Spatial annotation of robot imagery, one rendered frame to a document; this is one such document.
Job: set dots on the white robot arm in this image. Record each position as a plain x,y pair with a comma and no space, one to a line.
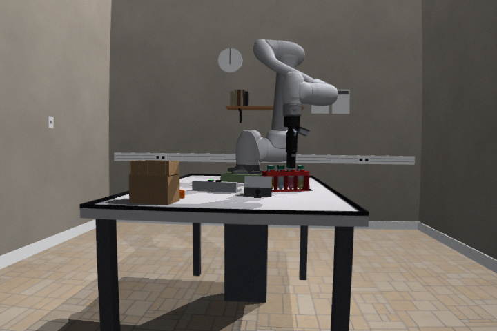
291,91

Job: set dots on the white key panel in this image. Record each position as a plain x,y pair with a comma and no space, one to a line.
257,186

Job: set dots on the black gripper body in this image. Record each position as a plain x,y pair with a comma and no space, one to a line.
291,122

